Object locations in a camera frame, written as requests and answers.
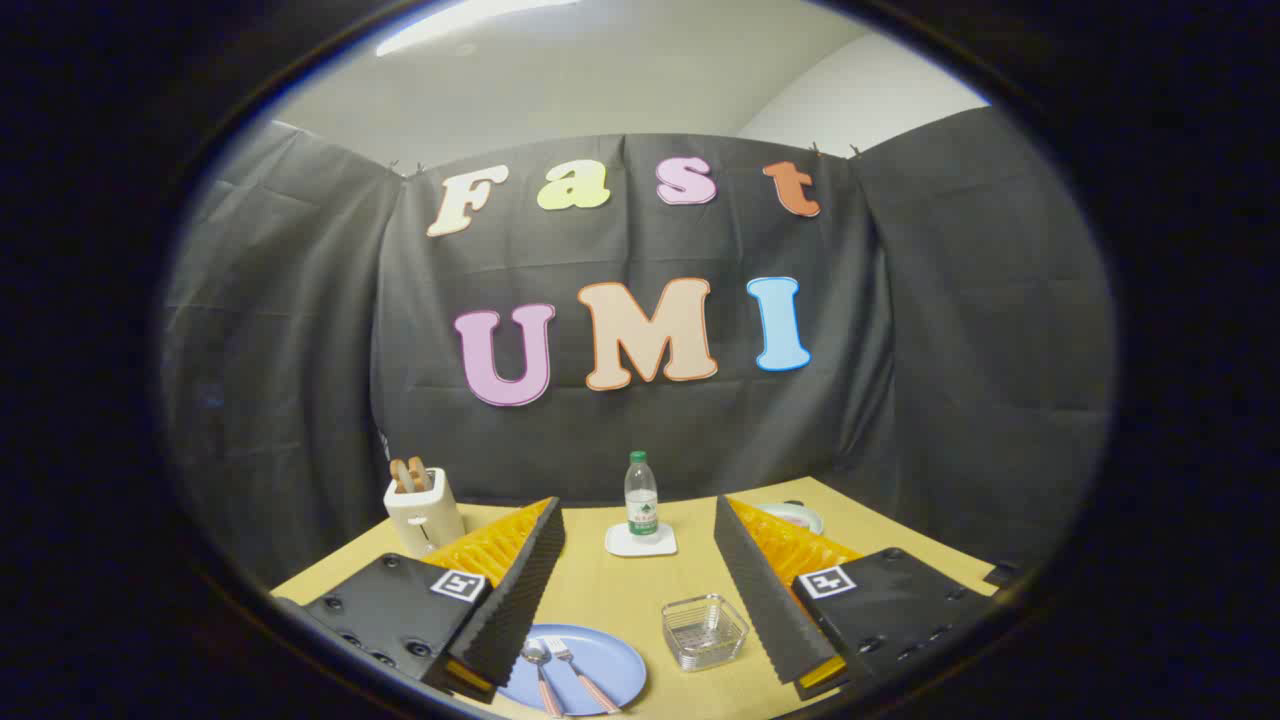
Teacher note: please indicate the pale green food plate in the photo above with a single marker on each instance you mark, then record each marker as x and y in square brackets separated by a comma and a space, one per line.
[800, 517]

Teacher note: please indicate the white square coaster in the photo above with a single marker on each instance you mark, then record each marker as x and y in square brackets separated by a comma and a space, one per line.
[625, 545]

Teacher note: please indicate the brown toast slice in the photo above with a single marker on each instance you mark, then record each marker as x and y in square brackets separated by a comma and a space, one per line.
[399, 477]
[419, 473]

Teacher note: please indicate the clear water bottle green cap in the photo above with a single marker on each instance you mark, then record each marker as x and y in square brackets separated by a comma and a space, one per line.
[641, 500]

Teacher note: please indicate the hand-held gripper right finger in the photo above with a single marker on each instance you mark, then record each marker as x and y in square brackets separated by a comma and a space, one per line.
[760, 590]

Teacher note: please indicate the blue round plate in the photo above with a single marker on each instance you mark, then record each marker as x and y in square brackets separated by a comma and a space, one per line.
[615, 660]

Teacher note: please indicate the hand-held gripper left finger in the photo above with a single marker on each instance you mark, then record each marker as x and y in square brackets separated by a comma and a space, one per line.
[520, 590]

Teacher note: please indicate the clear perforated drain basket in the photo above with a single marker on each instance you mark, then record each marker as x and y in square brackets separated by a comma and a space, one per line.
[705, 632]

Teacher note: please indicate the cream toy toaster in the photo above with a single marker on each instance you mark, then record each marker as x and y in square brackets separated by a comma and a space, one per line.
[425, 520]

